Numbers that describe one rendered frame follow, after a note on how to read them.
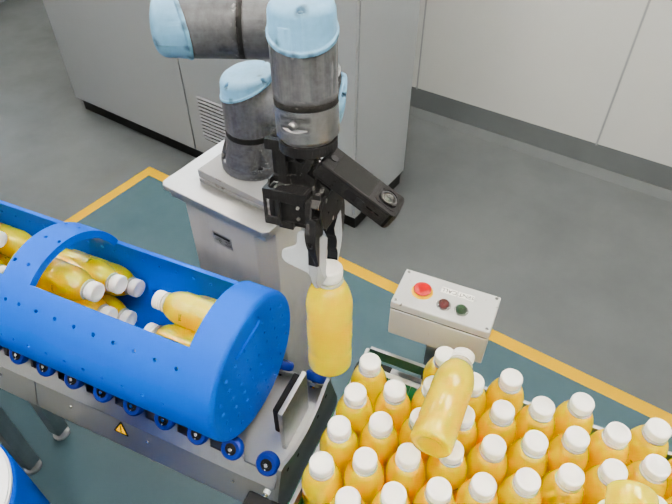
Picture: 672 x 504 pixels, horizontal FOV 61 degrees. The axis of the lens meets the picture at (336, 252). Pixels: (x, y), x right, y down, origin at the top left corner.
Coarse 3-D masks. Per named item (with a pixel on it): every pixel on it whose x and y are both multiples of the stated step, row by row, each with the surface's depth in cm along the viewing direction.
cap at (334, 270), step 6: (330, 264) 80; (336, 264) 80; (330, 270) 79; (336, 270) 79; (342, 270) 79; (330, 276) 78; (336, 276) 78; (324, 282) 79; (330, 282) 79; (336, 282) 79
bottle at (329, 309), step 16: (320, 288) 80; (336, 288) 80; (320, 304) 80; (336, 304) 80; (352, 304) 83; (320, 320) 81; (336, 320) 81; (352, 320) 85; (320, 336) 83; (336, 336) 83; (320, 352) 85; (336, 352) 85; (320, 368) 87; (336, 368) 87
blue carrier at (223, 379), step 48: (48, 240) 108; (96, 240) 125; (0, 288) 104; (192, 288) 122; (240, 288) 101; (0, 336) 108; (48, 336) 102; (96, 336) 98; (144, 336) 95; (240, 336) 94; (288, 336) 116; (96, 384) 103; (144, 384) 96; (192, 384) 92; (240, 384) 100; (240, 432) 107
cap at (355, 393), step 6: (354, 384) 102; (360, 384) 102; (348, 390) 101; (354, 390) 101; (360, 390) 101; (348, 396) 100; (354, 396) 100; (360, 396) 100; (348, 402) 100; (354, 402) 99; (360, 402) 100
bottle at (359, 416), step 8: (344, 400) 102; (368, 400) 103; (336, 408) 104; (344, 408) 102; (352, 408) 101; (360, 408) 101; (368, 408) 102; (352, 416) 101; (360, 416) 101; (368, 416) 102; (352, 424) 102; (360, 424) 102; (360, 432) 104
